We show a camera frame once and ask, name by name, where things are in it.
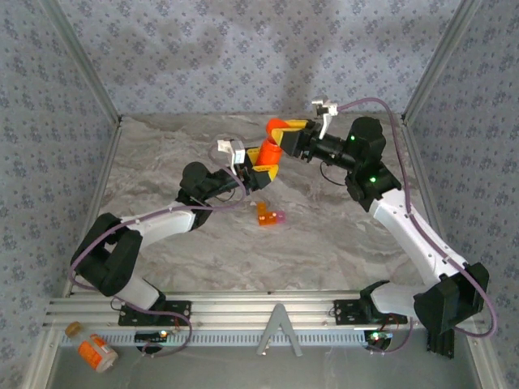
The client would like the orange pill bottle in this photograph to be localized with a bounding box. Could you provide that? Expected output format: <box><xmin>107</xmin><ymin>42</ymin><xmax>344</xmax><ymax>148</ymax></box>
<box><xmin>254</xmin><ymin>137</ymin><xmax>283</xmax><ymax>168</ymax></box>

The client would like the orange bottle cap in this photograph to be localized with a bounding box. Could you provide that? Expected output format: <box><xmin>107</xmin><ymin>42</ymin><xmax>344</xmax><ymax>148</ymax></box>
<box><xmin>265</xmin><ymin>118</ymin><xmax>290</xmax><ymax>141</ymax></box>

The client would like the orange translucent pill box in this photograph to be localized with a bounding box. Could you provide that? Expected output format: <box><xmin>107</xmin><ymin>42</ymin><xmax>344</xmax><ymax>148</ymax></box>
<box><xmin>255</xmin><ymin>201</ymin><xmax>279</xmax><ymax>227</ymax></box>

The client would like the small circuit board with LED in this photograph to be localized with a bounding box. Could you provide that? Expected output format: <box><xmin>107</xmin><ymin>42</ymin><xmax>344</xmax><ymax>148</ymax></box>
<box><xmin>362</xmin><ymin>330</ymin><xmax>394</xmax><ymax>349</ymax></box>
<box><xmin>135</xmin><ymin>330</ymin><xmax>168</xmax><ymax>344</ymax></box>

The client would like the grey metal shelf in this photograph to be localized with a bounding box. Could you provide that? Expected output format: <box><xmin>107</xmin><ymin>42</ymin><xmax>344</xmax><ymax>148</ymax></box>
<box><xmin>24</xmin><ymin>344</ymin><xmax>500</xmax><ymax>389</ymax></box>

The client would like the clear bottle with orange label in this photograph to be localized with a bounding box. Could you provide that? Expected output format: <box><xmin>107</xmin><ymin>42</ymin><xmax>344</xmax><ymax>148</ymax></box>
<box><xmin>64</xmin><ymin>321</ymin><xmax>119</xmax><ymax>374</ymax></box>

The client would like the black extrusion piece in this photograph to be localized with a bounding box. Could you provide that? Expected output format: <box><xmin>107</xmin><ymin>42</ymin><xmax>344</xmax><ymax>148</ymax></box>
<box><xmin>425</xmin><ymin>330</ymin><xmax>456</xmax><ymax>360</ymax></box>

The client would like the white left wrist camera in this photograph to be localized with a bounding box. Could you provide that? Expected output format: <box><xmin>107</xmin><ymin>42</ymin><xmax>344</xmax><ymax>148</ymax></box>
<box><xmin>217</xmin><ymin>139</ymin><xmax>247</xmax><ymax>167</ymax></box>

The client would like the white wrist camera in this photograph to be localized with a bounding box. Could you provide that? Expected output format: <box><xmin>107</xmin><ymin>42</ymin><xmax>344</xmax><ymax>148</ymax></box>
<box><xmin>311</xmin><ymin>96</ymin><xmax>340</xmax><ymax>141</ymax></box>
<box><xmin>217</xmin><ymin>139</ymin><xmax>247</xmax><ymax>167</ymax></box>

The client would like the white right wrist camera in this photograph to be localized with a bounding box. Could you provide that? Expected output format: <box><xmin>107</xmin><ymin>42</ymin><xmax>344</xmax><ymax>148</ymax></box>
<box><xmin>311</xmin><ymin>96</ymin><xmax>340</xmax><ymax>141</ymax></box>

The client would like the aluminium table side rail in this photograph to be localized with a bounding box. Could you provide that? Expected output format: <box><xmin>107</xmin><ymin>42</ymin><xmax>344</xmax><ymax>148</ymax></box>
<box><xmin>401</xmin><ymin>117</ymin><xmax>463</xmax><ymax>293</ymax></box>
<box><xmin>64</xmin><ymin>119</ymin><xmax>123</xmax><ymax>297</ymax></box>

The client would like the aluminium corner post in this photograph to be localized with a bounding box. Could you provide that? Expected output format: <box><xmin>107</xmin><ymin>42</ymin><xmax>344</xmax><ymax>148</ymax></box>
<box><xmin>40</xmin><ymin>0</ymin><xmax>122</xmax><ymax>122</ymax></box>
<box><xmin>401</xmin><ymin>0</ymin><xmax>482</xmax><ymax>122</ymax></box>

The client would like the aluminium front rail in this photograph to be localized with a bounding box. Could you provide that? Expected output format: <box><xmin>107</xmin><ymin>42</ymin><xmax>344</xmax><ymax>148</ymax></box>
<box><xmin>42</xmin><ymin>289</ymin><xmax>486</xmax><ymax>330</ymax></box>

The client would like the grey A-shaped bracket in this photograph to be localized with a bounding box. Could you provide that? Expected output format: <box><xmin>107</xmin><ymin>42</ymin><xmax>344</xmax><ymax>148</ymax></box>
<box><xmin>255</xmin><ymin>302</ymin><xmax>304</xmax><ymax>358</ymax></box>

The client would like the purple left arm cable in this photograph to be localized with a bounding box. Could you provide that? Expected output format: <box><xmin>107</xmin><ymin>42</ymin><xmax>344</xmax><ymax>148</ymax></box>
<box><xmin>67</xmin><ymin>143</ymin><xmax>249</xmax><ymax>358</ymax></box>

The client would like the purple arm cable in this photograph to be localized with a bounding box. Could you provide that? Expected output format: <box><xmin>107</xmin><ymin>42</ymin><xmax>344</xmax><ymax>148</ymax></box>
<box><xmin>336</xmin><ymin>96</ymin><xmax>499</xmax><ymax>354</ymax></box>
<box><xmin>67</xmin><ymin>143</ymin><xmax>249</xmax><ymax>358</ymax></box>

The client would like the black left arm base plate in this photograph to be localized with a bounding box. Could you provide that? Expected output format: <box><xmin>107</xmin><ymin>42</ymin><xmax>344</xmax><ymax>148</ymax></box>
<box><xmin>118</xmin><ymin>300</ymin><xmax>192</xmax><ymax>327</ymax></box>

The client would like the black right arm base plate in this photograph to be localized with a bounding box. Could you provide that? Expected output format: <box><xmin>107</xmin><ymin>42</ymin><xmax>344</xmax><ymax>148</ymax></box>
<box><xmin>332</xmin><ymin>298</ymin><xmax>409</xmax><ymax>326</ymax></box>

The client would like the grey slotted cable duct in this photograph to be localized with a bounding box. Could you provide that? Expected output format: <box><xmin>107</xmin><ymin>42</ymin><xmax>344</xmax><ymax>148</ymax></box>
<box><xmin>66</xmin><ymin>328</ymin><xmax>390</xmax><ymax>348</ymax></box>

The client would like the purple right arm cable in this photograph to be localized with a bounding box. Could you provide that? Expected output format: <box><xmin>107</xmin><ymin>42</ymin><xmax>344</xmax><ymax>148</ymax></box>
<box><xmin>336</xmin><ymin>96</ymin><xmax>499</xmax><ymax>354</ymax></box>

